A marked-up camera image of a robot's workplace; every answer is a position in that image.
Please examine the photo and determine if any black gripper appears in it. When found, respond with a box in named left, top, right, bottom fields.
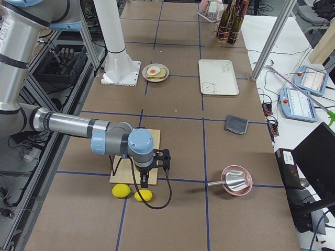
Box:
left=136, top=149, right=171, bottom=188

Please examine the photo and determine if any wooden cutting board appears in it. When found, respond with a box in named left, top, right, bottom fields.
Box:
left=105, top=128, right=160, bottom=186

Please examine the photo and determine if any white round plate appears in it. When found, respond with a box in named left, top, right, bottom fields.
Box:
left=142, top=63, right=169, bottom=83

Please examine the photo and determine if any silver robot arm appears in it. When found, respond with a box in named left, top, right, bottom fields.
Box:
left=1, top=1, right=171, bottom=188

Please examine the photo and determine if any white bear tray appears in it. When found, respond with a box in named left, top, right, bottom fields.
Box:
left=198, top=59, right=239, bottom=96

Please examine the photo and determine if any yellow lemon right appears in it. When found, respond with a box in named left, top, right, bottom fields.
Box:
left=134, top=189, right=153, bottom=202

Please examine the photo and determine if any yellow lemon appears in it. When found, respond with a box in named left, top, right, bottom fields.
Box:
left=111, top=184, right=131, bottom=199
left=134, top=189, right=153, bottom=202

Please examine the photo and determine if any yellow lemon left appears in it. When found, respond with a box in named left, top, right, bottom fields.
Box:
left=111, top=184, right=131, bottom=199

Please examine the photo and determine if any metal scoop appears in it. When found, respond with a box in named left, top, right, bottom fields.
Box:
left=207, top=170, right=251, bottom=191

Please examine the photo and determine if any bottom bread slice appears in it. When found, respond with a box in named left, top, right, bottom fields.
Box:
left=146, top=67, right=166, bottom=79

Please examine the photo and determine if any folded grey cloth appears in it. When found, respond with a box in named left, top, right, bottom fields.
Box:
left=225, top=115, right=249, bottom=135

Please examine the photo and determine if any fried egg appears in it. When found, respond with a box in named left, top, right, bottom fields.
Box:
left=147, top=66, right=160, bottom=76

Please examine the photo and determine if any pink bowl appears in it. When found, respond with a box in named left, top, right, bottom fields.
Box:
left=221, top=165, right=253, bottom=196

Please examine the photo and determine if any black equipment box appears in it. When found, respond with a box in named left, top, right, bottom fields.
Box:
left=33, top=44, right=87, bottom=85

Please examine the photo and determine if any dark glass bottle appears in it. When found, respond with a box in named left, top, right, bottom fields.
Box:
left=228, top=1, right=243, bottom=44
left=217, top=0, right=233, bottom=39

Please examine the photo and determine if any near teach pendant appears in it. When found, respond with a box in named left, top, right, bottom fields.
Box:
left=280, top=87, right=318, bottom=122

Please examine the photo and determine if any teach pendant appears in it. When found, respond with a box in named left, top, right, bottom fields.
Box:
left=294, top=65, right=329, bottom=96
left=280, top=87, right=318, bottom=122

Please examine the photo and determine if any black monitor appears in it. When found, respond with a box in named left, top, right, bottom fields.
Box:
left=292, top=122, right=334, bottom=194

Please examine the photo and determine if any pink dish rack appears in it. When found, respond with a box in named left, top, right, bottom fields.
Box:
left=198, top=0, right=225, bottom=23

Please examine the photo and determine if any far teach pendant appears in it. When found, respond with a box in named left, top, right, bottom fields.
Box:
left=294, top=65, right=329, bottom=96

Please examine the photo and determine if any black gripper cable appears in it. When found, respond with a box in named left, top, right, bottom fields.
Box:
left=109, top=154, right=173, bottom=210

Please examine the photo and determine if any copper wire bottle rack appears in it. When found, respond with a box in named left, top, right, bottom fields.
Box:
left=220, top=17, right=239, bottom=43

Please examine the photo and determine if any aluminium frame post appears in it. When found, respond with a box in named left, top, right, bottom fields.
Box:
left=251, top=0, right=297, bottom=82

